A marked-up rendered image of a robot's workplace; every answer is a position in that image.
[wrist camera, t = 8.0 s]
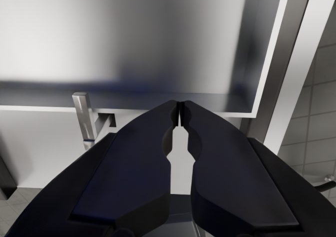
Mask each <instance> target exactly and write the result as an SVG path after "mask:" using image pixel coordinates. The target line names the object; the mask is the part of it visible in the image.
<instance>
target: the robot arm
mask: <svg viewBox="0 0 336 237"><path fill-rule="evenodd" d="M179 113H180V125H181V127H183V128H184V129H185V130H186V131H187V132H188V143H187V150H188V152H189V153H190V154H191V155H192V157H193V158H194V160H195V162H194V164H193V169H192V180H191V190H190V200H191V210H192V218H193V220H194V222H195V223H196V224H197V225H198V226H199V227H200V228H202V229H203V230H205V231H206V232H208V233H210V234H211V235H213V236H214V237H336V208H335V207H334V206H333V204H332V203H331V202H330V201H329V200H328V199H327V198H326V197H324V196H323V195H322V194H321V193H320V192H319V191H318V190H317V189H316V188H315V187H314V186H313V185H311V184H310V183H309V182H308V181H307V180H306V179H304V178H303V177H302V176H301V175H300V174H298V173H297V172H296V171H295V170H294V169H292V168H291V167H290V166H289V165H288V164H286V163H285V162H284V161H283V160H282V159H280V158H279V157H278V156H277V155H276V154H274V153H273V152H272V151H271V150H270V149H268V148H267V147H266V146H265V145H264V144H263V143H261V142H260V141H259V140H258V139H257V138H255V137H247V136H246V135H245V134H243V133H242V132H241V131H240V130H239V129H238V128H236V127H235V126H234V125H233V124H231V123H230V122H228V121H227V120H225V119H224V118H222V117H220V116H219V115H217V114H215V113H213V112H211V111H209V110H208V109H206V108H204V107H202V106H200V105H198V104H196V103H195V102H193V101H191V100H186V101H181V102H179V101H176V100H169V101H167V102H165V103H163V104H161V105H159V106H157V107H155V108H153V109H151V110H149V111H147V112H145V113H143V114H141V115H139V116H138V117H136V118H135V119H133V120H132V121H130V122H129V123H127V124H126V125H125V126H124V127H122V128H121V129H120V130H119V131H118V132H116V133H114V132H109V133H108V134H107V135H106V136H104V137H103V138H102V139H101V140H99V141H98V142H97V143H96V144H95V145H93V146H92V147H91V148H90V149H88V150H87V151H86V152H85V153H84V154H82V155H81V156H80V157H79V158H78V159H76V160H75V161H74V162H73V163H71V164H70V165H69V166H68V167H67V168H65V169H64V170H63V171H62V172H61V173H59V174H58V175H57V176H56V177H55V178H54V179H52V180H51V181H50V182H49V183H48V184H47V185H46V186H45V187H44V188H43V189H42V190H41V191H40V192H39V193H38V194H37V195H36V196H35V198H34V199H33V200H32V201H31V202H30V203H29V204H28V205H27V207H26V208H25V209H24V210H23V212H22V213H21V214H20V215H19V217H18V218H17V219H16V221H15V222H14V223H13V225H12V226H11V227H10V229H9V230H8V232H7V233H6V235H5V236H4V237H142V236H144V235H146V234H147V233H149V232H151V231H153V230H154V229H156V228H158V227H160V226H161V225H163V224H164V223H165V222H166V221H167V219H168V217H169V209H170V197H171V163H170V161H169V160H168V159H167V155H168V154H169V153H170V152H171V151H172V149H173V130H174V129H175V128H176V127H178V126H179Z"/></svg>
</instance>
